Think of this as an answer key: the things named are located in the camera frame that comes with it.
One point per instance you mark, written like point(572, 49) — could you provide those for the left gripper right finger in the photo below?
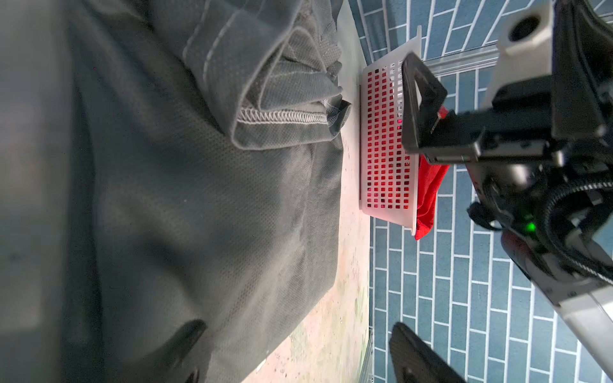
point(416, 362)

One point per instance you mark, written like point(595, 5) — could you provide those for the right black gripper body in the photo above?
point(540, 157)

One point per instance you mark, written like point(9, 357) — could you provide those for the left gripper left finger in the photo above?
point(174, 361)

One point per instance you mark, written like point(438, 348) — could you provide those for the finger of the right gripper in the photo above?
point(423, 97)

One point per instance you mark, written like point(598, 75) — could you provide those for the white plastic laundry basket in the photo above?
point(388, 175)

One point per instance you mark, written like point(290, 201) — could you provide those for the grey t shirt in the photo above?
point(165, 161)

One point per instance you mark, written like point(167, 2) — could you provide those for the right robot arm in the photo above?
point(574, 306)

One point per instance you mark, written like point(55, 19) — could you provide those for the red printed t shirt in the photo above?
point(430, 178)

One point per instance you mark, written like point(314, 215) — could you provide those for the right corner aluminium post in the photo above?
point(471, 59)

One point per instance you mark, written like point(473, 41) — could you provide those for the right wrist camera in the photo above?
point(524, 47)

